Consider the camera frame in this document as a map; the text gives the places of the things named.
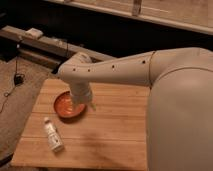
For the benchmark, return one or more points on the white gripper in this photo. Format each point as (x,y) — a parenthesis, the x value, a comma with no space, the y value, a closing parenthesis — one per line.
(81,93)

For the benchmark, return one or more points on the small white bottle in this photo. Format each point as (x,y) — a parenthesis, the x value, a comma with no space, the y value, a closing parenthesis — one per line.
(54,139)

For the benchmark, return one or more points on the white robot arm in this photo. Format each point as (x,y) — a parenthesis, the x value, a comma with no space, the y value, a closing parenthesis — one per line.
(179,121)

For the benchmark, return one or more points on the orange ceramic bowl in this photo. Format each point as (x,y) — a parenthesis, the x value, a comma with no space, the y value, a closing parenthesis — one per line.
(64,107)

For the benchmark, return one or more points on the long wooden beam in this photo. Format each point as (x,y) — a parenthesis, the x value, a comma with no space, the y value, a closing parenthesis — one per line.
(48,44)

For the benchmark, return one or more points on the small white box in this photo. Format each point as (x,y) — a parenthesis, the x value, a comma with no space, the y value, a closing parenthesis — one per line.
(35,33)

